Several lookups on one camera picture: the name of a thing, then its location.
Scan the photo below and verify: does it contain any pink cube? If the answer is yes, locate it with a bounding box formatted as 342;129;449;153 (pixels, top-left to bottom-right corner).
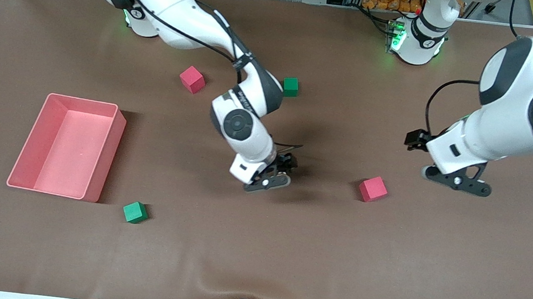
357;174;390;205
177;64;207;96

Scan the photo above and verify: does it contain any green cube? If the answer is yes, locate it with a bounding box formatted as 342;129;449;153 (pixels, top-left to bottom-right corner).
121;199;150;226
282;76;301;98

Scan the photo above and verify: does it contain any brown table mat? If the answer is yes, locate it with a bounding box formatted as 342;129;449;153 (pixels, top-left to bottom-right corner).
0;0;533;299

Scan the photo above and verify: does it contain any pink plastic tray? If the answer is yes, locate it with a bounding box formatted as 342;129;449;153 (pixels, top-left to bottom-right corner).
6;89;129;205

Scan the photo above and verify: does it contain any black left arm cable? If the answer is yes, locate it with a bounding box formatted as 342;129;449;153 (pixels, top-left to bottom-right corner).
422;75;480;141

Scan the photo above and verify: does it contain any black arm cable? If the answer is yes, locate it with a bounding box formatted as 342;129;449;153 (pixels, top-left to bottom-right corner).
422;75;480;141
106;0;320;150

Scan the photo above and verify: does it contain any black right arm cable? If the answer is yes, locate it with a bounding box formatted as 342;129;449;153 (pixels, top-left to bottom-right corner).
106;0;320;150

